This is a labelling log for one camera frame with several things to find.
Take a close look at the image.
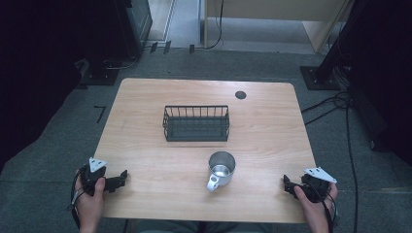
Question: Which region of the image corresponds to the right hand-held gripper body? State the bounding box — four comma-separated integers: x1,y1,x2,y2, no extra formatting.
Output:
300,166,338,204

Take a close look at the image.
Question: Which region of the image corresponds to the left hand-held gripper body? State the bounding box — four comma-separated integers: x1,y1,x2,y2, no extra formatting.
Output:
79,156,114,197

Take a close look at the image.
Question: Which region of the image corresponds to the metal cup with handle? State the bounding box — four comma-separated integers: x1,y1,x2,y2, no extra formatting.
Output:
206,150,237,193

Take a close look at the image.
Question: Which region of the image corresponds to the black wire basket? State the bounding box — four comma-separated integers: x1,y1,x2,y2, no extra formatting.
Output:
161,104,231,143

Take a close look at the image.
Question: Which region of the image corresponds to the person's right hand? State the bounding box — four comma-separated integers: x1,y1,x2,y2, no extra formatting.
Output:
293,182,340,228

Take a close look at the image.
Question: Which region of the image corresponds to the person's left hand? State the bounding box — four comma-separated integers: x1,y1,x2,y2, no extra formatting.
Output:
74,166,107,227

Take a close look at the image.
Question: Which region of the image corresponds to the black stand with square base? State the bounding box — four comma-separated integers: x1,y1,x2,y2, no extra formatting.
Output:
75,57,121,87

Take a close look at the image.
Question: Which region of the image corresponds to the dark curtain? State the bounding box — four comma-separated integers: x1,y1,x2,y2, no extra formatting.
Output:
336,0,412,167
0,0,118,173

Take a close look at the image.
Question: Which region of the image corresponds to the black equipment cabinet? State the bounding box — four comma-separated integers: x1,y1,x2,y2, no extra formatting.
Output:
111,0,154,61

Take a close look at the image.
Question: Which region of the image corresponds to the light wooden cabinet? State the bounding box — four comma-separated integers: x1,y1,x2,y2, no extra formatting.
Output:
203,0,354,54

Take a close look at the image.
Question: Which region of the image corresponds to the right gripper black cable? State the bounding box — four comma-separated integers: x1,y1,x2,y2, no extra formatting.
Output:
304,181,338,233

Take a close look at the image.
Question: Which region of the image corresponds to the bundle of black floor cables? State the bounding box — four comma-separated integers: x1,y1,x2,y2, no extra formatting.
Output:
300,90,354,127

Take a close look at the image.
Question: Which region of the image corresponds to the black stand with base plate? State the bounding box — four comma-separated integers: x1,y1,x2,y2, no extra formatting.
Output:
299,0,370,91

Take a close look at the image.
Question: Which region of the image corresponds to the grey floor cable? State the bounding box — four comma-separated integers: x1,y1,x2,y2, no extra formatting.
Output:
102,52,142,71

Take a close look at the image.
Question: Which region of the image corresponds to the black hanging cable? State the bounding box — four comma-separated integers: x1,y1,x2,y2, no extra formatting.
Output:
205,0,225,50

